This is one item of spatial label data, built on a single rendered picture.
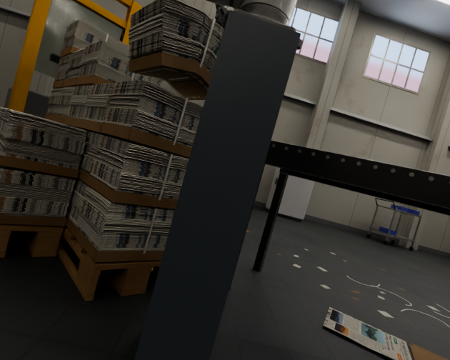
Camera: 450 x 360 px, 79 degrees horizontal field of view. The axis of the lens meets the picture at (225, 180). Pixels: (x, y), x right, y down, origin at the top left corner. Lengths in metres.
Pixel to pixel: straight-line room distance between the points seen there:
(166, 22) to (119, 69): 0.62
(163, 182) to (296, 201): 4.70
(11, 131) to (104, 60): 0.57
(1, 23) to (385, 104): 8.53
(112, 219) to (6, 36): 7.01
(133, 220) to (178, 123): 0.42
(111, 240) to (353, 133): 6.51
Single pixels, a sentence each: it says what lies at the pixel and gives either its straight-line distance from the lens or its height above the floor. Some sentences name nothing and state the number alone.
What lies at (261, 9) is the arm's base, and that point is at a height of 1.04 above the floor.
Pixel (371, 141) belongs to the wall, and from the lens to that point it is 7.36.
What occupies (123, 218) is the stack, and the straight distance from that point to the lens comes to 1.11.
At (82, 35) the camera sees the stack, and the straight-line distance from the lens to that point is 2.26.
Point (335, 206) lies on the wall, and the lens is 7.00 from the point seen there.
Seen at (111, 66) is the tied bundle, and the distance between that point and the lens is 1.65.
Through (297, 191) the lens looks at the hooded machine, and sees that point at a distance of 5.66.
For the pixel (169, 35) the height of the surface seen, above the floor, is 1.00.
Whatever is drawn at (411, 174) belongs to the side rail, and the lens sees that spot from 1.32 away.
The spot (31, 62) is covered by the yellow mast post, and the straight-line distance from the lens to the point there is 2.69.
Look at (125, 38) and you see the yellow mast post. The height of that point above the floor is 1.51.
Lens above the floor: 0.59
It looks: 2 degrees down
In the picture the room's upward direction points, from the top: 16 degrees clockwise
